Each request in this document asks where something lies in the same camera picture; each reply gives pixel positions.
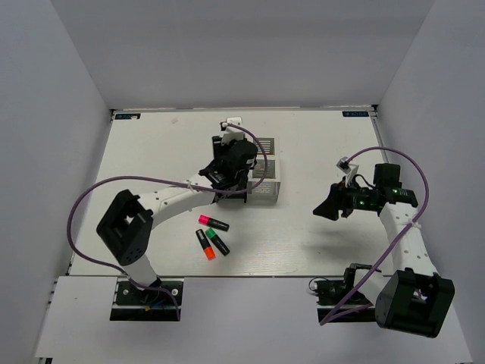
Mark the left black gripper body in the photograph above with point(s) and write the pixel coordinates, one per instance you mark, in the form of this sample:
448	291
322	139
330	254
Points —
220	152

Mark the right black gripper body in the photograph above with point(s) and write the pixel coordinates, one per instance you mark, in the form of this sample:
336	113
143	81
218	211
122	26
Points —
355	198

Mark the pink capped black highlighter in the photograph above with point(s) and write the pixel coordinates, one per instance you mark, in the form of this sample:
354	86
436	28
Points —
213	223

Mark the green capped black highlighter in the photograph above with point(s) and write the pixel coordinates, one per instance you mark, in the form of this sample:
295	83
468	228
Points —
217	241

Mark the orange capped black highlighter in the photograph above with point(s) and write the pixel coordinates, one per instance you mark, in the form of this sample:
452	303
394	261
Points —
205	245

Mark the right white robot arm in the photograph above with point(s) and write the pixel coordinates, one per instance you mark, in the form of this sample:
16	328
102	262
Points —
414	299

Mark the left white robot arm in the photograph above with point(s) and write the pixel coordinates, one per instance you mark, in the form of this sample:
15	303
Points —
126	226

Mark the black mesh organizer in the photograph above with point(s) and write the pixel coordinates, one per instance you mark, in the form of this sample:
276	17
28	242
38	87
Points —
237	193

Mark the white mesh organizer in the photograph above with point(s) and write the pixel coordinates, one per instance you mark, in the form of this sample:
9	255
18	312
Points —
266	193

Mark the right blue corner label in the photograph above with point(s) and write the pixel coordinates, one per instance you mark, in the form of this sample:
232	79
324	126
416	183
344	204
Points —
355	114

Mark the blue corner label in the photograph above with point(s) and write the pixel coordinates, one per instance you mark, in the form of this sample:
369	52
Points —
355	114
127	116

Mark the left blue corner label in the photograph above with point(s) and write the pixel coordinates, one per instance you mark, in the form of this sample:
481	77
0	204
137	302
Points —
127	116

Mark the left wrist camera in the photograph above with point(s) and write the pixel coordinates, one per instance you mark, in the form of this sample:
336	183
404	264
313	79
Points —
230	130

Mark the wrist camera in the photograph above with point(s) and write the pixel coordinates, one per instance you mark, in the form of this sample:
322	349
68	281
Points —
349	169
230	130

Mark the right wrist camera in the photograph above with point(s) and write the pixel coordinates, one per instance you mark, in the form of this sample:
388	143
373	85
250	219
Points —
349	169

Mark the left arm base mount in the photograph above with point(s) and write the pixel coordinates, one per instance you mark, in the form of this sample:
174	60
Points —
133	305

